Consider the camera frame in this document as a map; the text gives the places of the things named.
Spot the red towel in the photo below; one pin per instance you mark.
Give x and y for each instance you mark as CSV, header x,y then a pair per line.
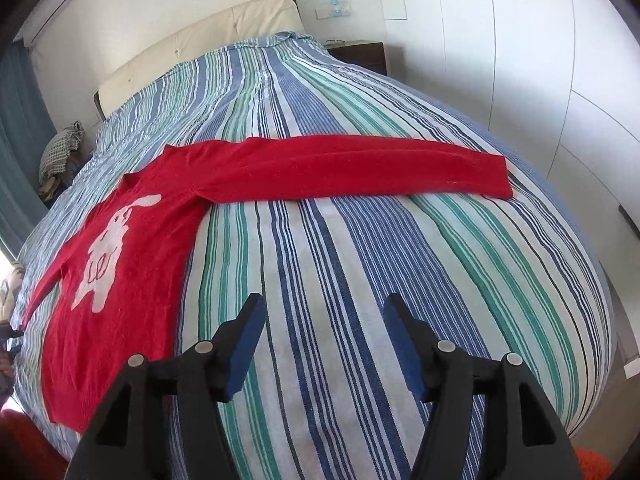
x,y
150,285

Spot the blue-grey curtain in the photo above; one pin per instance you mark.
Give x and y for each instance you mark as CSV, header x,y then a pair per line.
x,y
20,135

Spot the pile of checkered clothes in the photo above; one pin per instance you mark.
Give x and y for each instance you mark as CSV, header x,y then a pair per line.
x,y
60,152

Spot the beige patterned cushion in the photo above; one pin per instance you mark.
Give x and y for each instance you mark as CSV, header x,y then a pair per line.
x,y
11,290

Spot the beige pillow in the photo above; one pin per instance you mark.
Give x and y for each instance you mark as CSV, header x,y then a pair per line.
x,y
200,40

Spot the striped bedspread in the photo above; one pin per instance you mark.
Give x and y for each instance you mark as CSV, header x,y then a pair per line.
x,y
325,260

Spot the white wardrobe doors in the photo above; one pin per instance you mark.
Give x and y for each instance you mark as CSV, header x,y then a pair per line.
x,y
525,60

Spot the white wall outlet panel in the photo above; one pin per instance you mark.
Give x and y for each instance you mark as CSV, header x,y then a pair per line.
x,y
334,7

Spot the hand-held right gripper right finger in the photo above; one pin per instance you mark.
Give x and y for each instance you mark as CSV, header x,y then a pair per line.
x,y
406,350

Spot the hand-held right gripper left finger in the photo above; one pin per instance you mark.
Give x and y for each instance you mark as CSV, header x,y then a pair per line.
x,y
244,347

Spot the dark wooden nightstand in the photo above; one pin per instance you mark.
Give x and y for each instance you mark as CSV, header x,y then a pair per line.
x,y
362,56

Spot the white air conditioner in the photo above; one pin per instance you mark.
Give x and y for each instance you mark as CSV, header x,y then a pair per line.
x,y
50,2

